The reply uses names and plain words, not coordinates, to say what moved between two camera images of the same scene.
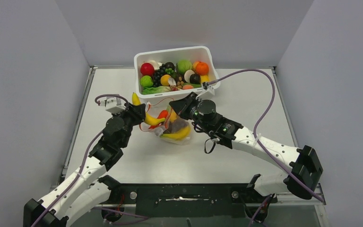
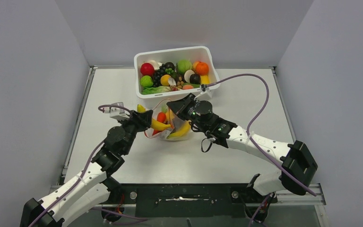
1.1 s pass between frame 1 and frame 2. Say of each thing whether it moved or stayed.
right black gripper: stayed
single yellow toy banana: moved
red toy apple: stayed
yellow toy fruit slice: stayed
